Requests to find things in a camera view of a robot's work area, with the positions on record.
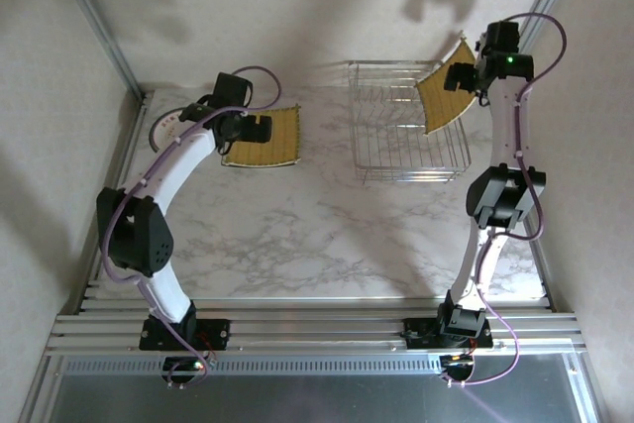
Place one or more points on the round plate with red characters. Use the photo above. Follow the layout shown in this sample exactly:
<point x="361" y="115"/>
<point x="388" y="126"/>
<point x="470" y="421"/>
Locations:
<point x="166" y="128"/>

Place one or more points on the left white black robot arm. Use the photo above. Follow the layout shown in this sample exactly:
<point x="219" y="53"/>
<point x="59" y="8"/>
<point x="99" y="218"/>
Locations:
<point x="138" y="235"/>

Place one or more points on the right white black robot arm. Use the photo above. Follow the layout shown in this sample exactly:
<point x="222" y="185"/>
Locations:
<point x="505" y="195"/>

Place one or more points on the aluminium extrusion base rails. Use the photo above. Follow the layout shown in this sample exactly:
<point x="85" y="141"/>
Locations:
<point x="317" y="329"/>

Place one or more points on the black controller board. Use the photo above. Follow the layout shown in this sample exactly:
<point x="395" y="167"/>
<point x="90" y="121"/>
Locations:
<point x="458" y="359"/>
<point x="174" y="363"/>

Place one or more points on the grey metal sheet panel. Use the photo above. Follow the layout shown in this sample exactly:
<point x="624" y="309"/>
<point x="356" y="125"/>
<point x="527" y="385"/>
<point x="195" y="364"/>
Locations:
<point x="317" y="400"/>

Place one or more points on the aluminium frame post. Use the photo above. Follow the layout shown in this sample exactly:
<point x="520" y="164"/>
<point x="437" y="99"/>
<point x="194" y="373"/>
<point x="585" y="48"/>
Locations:
<point x="536" y="22"/>
<point x="102" y="27"/>

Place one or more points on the aluminium side rail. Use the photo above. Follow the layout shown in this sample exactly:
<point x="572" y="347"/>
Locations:
<point x="143" y="98"/>
<point x="545" y="274"/>

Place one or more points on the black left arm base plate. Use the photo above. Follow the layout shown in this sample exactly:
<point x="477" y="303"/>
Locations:
<point x="218" y="331"/>

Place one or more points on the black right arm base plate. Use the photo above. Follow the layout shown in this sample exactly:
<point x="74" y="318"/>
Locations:
<point x="416" y="334"/>

